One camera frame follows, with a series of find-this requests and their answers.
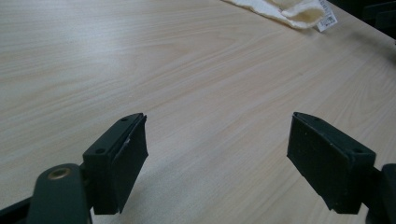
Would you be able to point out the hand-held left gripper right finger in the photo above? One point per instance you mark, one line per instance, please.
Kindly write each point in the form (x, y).
(327, 161)

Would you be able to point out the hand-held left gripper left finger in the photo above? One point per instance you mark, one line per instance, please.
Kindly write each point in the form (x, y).
(116, 168)

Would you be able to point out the white towel with label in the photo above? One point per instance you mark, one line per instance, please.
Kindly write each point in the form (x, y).
(299, 14)

